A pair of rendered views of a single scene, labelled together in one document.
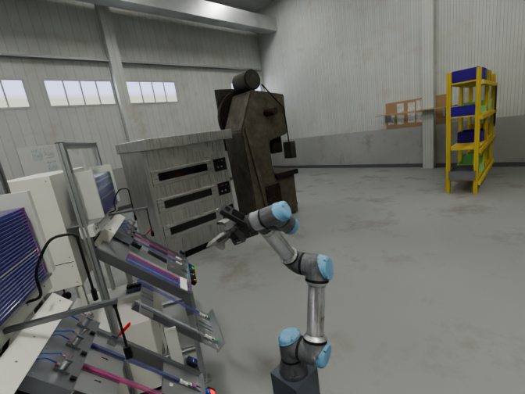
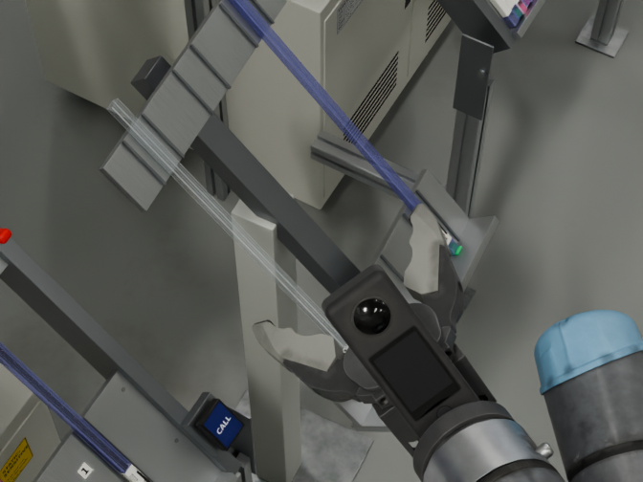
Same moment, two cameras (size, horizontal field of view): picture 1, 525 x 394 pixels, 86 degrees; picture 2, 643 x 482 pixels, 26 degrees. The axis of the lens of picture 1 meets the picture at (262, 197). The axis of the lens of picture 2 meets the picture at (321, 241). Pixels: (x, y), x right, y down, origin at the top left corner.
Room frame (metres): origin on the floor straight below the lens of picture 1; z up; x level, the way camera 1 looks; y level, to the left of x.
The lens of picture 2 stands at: (0.75, -0.14, 2.28)
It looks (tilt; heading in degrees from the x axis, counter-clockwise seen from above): 57 degrees down; 45
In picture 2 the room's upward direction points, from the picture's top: straight up
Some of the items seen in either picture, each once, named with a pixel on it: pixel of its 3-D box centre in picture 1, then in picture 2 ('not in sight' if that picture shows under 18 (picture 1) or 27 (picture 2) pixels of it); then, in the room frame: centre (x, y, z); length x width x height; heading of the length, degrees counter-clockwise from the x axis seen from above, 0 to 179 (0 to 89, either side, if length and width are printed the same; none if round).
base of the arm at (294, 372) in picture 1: (292, 362); not in sight; (1.27, -0.03, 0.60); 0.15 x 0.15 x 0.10
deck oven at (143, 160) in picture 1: (185, 193); not in sight; (4.80, 1.30, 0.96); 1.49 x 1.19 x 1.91; 132
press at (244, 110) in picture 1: (262, 148); not in sight; (5.98, -0.16, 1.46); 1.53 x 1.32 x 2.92; 132
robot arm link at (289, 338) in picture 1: (291, 343); not in sight; (1.26, -0.04, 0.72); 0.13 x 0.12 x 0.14; 55
